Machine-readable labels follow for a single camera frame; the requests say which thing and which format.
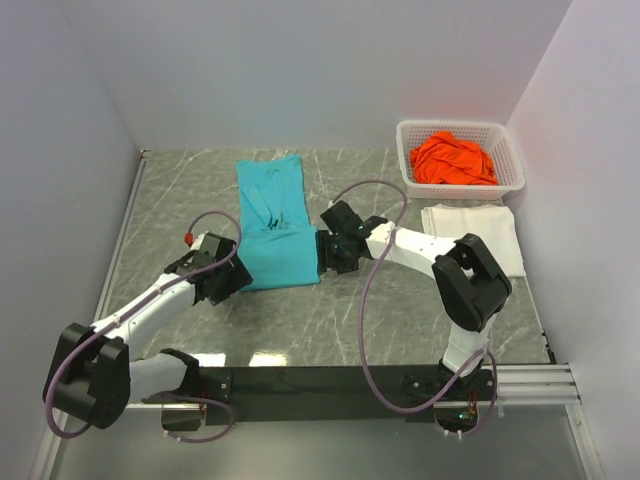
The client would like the orange t shirt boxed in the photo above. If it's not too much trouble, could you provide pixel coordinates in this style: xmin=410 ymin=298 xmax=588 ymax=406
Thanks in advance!
xmin=409 ymin=131 xmax=498 ymax=186

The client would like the black base crossbar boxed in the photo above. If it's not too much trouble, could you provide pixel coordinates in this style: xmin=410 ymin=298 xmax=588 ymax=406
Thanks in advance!
xmin=139 ymin=364 xmax=501 ymax=427

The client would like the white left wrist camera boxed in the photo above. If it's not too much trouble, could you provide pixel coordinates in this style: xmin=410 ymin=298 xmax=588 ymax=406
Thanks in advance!
xmin=184 ymin=232 xmax=206 ymax=250

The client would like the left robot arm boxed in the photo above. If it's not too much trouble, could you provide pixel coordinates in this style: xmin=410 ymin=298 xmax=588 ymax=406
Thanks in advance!
xmin=42 ymin=233 xmax=252 ymax=429

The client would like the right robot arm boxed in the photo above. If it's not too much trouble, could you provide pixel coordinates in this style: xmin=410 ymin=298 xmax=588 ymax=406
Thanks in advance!
xmin=318 ymin=201 xmax=512 ymax=401

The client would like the folded white t shirt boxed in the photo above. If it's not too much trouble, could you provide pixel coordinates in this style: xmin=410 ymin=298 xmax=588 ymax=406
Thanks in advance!
xmin=421 ymin=204 xmax=526 ymax=278

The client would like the turquoise t shirt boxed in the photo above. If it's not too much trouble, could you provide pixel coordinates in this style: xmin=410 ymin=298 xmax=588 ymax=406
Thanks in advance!
xmin=235 ymin=155 xmax=320 ymax=292

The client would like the aluminium rail frame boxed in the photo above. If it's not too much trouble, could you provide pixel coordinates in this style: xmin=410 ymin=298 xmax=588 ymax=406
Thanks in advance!
xmin=33 ymin=148 xmax=594 ymax=479

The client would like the white plastic laundry basket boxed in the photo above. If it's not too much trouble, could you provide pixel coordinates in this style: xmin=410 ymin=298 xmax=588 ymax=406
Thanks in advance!
xmin=396 ymin=119 xmax=525 ymax=201

